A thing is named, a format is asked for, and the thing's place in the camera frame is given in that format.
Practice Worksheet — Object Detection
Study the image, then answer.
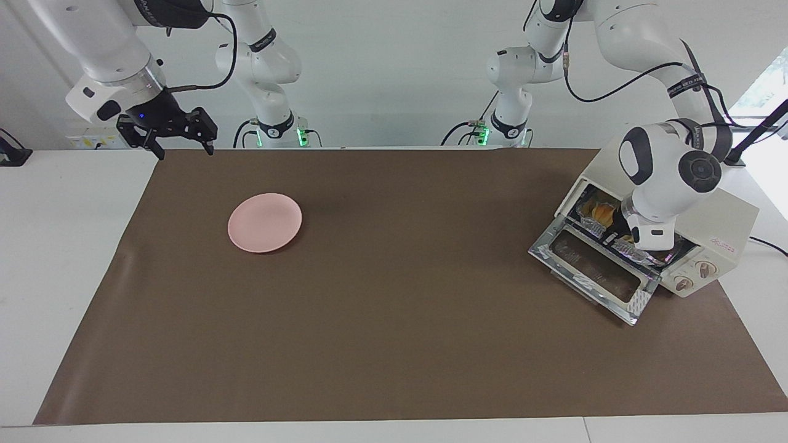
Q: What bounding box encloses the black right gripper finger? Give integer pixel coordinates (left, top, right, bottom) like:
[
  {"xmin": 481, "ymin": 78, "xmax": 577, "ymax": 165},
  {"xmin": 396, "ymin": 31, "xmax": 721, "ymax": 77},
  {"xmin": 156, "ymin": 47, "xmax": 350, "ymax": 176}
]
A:
[
  {"xmin": 116, "ymin": 121, "xmax": 166, "ymax": 162},
  {"xmin": 191, "ymin": 106, "xmax": 219, "ymax": 156}
]

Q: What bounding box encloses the aluminium foil tray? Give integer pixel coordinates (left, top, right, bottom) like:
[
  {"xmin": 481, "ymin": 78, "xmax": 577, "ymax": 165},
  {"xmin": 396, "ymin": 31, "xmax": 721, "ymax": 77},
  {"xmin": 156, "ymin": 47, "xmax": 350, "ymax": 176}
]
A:
[{"xmin": 576, "ymin": 188, "xmax": 669, "ymax": 266}]

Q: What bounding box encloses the sliced orange bread loaf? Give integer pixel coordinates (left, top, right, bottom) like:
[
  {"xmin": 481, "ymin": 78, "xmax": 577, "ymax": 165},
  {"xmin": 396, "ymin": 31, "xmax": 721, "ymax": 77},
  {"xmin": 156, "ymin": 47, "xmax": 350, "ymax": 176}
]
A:
[{"xmin": 584, "ymin": 200, "xmax": 617, "ymax": 228}]

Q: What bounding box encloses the cream toaster oven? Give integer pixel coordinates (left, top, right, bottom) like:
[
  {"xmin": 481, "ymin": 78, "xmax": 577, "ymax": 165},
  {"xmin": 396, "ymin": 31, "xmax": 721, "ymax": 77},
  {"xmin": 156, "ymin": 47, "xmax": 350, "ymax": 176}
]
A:
[{"xmin": 554, "ymin": 138, "xmax": 760, "ymax": 299}]

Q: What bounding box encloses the pink round plate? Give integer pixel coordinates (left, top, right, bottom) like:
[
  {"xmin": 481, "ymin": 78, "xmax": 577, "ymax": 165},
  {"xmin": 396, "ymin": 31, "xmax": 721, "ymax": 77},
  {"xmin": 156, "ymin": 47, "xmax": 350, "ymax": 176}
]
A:
[{"xmin": 227, "ymin": 193, "xmax": 303, "ymax": 253}]

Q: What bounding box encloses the black table clamp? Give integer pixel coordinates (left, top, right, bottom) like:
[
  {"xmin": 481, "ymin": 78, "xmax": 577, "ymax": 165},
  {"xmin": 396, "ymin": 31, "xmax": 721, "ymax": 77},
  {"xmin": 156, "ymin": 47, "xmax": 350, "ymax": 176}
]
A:
[{"xmin": 0, "ymin": 128, "xmax": 33, "ymax": 167}]

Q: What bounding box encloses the bright window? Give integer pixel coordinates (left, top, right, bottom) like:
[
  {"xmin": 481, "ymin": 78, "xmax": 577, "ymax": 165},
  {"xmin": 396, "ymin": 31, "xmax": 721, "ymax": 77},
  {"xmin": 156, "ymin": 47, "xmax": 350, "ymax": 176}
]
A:
[{"xmin": 696, "ymin": 48, "xmax": 788, "ymax": 133}]

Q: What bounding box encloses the brown table mat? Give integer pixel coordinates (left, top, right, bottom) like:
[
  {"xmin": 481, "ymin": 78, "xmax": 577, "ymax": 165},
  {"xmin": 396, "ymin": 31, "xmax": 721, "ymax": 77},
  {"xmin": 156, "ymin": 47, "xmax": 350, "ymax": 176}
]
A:
[{"xmin": 32, "ymin": 148, "xmax": 788, "ymax": 426}]

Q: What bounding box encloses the black right base cable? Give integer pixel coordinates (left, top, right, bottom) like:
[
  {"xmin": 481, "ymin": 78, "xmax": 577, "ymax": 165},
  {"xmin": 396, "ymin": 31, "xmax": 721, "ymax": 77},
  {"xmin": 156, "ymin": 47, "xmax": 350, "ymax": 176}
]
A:
[{"xmin": 233, "ymin": 119, "xmax": 323, "ymax": 148}]

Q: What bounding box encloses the black base cable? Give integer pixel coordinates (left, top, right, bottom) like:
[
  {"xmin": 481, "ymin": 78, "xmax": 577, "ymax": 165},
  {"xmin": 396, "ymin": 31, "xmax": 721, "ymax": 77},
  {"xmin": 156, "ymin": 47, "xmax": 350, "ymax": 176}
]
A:
[
  {"xmin": 440, "ymin": 92, "xmax": 494, "ymax": 148},
  {"xmin": 233, "ymin": 119, "xmax": 323, "ymax": 148}
]

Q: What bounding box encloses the white wall power outlet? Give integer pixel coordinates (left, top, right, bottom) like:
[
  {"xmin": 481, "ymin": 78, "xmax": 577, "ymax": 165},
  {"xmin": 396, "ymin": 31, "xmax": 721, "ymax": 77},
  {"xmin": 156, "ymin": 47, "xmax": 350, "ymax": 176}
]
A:
[{"xmin": 66, "ymin": 126, "xmax": 124, "ymax": 150}]

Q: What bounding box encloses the glass oven door chrome frame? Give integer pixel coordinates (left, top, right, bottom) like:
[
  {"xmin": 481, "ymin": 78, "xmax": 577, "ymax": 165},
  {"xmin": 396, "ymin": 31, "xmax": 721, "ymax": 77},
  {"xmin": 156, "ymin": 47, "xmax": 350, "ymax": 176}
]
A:
[{"xmin": 528, "ymin": 218, "xmax": 661, "ymax": 327}]

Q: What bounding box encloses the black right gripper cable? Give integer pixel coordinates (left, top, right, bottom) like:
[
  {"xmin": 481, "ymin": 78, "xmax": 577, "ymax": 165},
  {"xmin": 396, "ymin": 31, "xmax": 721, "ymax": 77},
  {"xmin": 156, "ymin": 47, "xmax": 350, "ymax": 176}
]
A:
[{"xmin": 165, "ymin": 11, "xmax": 239, "ymax": 94}]

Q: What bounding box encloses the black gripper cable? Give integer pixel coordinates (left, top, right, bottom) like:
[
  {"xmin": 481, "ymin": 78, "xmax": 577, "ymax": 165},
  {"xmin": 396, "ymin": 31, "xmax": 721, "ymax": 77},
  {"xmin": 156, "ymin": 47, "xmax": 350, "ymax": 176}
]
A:
[
  {"xmin": 562, "ymin": 37, "xmax": 742, "ymax": 131},
  {"xmin": 165, "ymin": 11, "xmax": 239, "ymax": 94}
]

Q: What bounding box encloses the black oven power cord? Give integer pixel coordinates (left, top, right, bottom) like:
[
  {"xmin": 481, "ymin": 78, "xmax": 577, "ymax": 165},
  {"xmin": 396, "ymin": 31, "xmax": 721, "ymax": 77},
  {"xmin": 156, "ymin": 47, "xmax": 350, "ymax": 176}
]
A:
[{"xmin": 748, "ymin": 237, "xmax": 788, "ymax": 258}]

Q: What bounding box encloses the black camera stand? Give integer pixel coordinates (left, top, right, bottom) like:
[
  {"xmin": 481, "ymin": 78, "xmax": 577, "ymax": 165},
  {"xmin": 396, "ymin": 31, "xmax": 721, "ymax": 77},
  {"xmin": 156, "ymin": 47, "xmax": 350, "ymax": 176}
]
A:
[{"xmin": 717, "ymin": 98, "xmax": 788, "ymax": 167}]

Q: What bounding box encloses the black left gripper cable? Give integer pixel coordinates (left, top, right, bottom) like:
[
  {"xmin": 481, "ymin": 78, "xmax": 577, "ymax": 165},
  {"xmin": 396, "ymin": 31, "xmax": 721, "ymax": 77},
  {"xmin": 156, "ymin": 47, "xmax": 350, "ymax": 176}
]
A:
[{"xmin": 562, "ymin": 37, "xmax": 742, "ymax": 131}]

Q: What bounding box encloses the black left base cable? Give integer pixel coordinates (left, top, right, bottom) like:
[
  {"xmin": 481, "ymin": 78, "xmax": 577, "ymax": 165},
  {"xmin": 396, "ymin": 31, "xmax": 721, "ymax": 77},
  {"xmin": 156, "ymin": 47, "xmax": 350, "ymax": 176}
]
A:
[{"xmin": 440, "ymin": 92, "xmax": 494, "ymax": 148}]

